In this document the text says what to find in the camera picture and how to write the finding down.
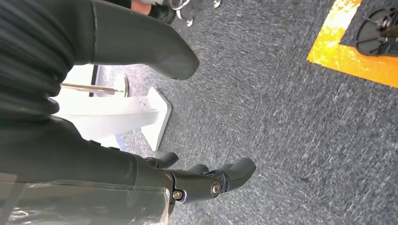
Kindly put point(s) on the chrome stanchion post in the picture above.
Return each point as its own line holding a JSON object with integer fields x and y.
{"x": 93, "y": 89}

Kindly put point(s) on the black office chair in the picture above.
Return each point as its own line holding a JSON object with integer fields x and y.
{"x": 189, "y": 21}

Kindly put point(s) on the grey kiosk stand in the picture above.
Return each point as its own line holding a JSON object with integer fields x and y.
{"x": 149, "y": 115}

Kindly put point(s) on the yellow floor tape marking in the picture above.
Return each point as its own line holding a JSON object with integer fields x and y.
{"x": 332, "y": 40}

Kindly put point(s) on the black robot foot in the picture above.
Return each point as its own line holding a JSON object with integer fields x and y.
{"x": 373, "y": 37}

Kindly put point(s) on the person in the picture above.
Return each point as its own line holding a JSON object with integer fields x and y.
{"x": 161, "y": 14}

